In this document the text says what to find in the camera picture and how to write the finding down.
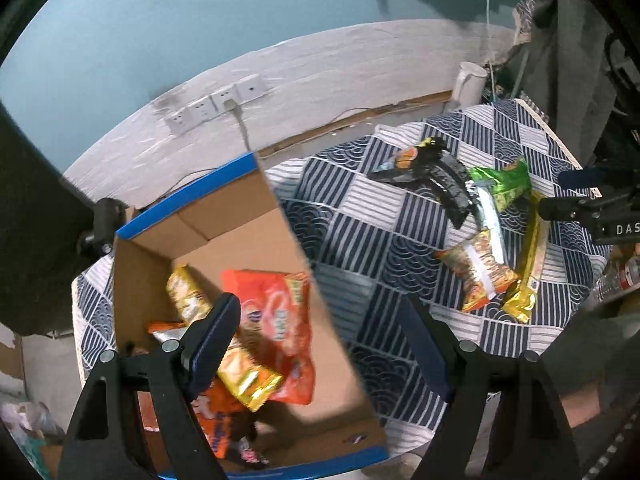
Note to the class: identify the small orange noodle snack bag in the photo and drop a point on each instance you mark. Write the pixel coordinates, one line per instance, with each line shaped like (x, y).
(483, 276)

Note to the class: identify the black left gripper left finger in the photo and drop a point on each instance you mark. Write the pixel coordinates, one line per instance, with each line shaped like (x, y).
(105, 439)

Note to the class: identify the large orange chip bag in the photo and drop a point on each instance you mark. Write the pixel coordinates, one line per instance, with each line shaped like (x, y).
(229, 427)

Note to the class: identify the cardboard box with blue rim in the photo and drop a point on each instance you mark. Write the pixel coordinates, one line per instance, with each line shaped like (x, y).
(230, 219)

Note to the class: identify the yellow gold snack bag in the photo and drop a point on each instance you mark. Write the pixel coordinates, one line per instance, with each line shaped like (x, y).
(211, 344)

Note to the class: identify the blue white patterned tablecloth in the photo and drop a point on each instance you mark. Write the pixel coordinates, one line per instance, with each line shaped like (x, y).
(369, 245)

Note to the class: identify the green pea snack bag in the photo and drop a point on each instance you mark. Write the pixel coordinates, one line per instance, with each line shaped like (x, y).
(506, 184)

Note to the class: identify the white wall socket strip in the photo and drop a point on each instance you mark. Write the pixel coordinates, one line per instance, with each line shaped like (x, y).
(220, 101)

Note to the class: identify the black snack bag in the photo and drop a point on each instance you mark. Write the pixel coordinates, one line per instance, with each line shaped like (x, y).
(430, 163)

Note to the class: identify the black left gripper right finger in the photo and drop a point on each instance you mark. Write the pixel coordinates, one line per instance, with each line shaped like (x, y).
(530, 437)

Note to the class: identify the silver orange snack bag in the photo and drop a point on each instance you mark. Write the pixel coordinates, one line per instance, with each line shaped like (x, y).
(164, 331)

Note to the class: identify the long yellow snack bag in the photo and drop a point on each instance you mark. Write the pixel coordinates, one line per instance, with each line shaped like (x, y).
(521, 296)

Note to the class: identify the white electric kettle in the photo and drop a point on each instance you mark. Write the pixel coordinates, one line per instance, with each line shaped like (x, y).
(469, 85)

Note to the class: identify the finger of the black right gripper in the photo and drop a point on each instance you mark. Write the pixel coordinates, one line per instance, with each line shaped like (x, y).
(580, 209)
(582, 178)

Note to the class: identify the red orange snack bag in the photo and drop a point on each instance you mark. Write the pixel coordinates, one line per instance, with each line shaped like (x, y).
(275, 327)

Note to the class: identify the plastic water bottle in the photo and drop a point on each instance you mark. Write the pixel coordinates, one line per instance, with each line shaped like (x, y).
(619, 280)

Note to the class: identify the black cabinet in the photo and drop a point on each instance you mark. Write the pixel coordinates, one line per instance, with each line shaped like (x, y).
(41, 222)

